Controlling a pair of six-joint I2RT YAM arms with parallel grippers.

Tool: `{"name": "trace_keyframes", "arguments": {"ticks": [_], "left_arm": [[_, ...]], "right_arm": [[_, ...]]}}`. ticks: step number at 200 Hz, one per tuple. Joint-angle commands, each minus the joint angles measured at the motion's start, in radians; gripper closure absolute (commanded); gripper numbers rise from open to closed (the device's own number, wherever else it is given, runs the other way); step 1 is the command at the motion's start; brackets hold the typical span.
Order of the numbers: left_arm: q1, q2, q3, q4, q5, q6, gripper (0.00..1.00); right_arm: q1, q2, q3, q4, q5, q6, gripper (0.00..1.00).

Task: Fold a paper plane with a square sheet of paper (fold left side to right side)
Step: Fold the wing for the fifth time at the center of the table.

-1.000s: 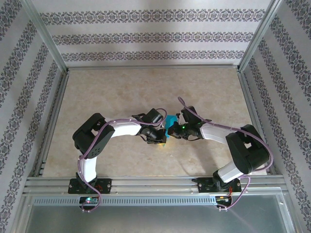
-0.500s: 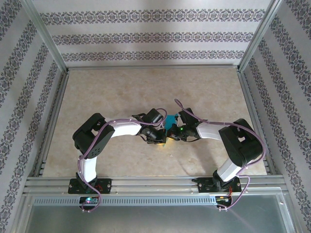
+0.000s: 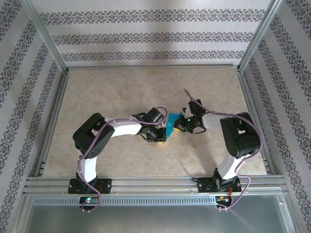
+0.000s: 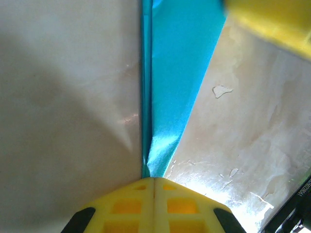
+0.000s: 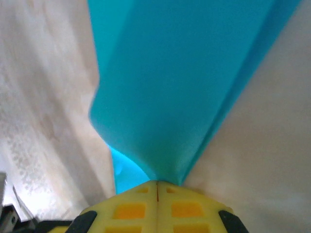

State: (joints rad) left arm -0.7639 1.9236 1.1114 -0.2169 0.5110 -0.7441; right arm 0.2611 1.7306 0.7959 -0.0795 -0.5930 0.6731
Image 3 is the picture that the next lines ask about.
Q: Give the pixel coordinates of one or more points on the blue paper sheet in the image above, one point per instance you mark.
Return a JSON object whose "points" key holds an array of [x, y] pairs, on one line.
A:
{"points": [[171, 121]]}

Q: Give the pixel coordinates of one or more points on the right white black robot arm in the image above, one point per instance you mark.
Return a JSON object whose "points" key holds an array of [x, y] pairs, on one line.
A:
{"points": [[211, 121]]}

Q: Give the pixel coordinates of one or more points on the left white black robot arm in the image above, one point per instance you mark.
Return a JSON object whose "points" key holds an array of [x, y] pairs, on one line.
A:
{"points": [[126, 128]]}

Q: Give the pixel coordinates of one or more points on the grey metal sheet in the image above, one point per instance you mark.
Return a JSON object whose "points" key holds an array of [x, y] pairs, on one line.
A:
{"points": [[155, 221]]}

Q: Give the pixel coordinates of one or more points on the circuit board with green light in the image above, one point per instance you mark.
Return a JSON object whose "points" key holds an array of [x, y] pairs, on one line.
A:
{"points": [[89, 200]]}

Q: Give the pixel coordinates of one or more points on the wide aluminium mounting rail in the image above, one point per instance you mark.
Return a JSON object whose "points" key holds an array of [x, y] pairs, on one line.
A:
{"points": [[155, 184]]}

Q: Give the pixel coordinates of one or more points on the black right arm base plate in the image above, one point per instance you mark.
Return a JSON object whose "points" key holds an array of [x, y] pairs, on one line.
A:
{"points": [[205, 185]]}

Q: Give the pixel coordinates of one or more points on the aluminium frame rail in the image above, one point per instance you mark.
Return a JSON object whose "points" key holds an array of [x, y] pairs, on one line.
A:
{"points": [[53, 121], [249, 97], [153, 66]]}

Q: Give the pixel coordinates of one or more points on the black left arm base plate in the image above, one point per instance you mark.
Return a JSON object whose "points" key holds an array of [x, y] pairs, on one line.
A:
{"points": [[104, 185]]}

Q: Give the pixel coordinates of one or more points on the aluminium frame post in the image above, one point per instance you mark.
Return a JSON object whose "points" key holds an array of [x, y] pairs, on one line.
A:
{"points": [[44, 31], [260, 31]]}

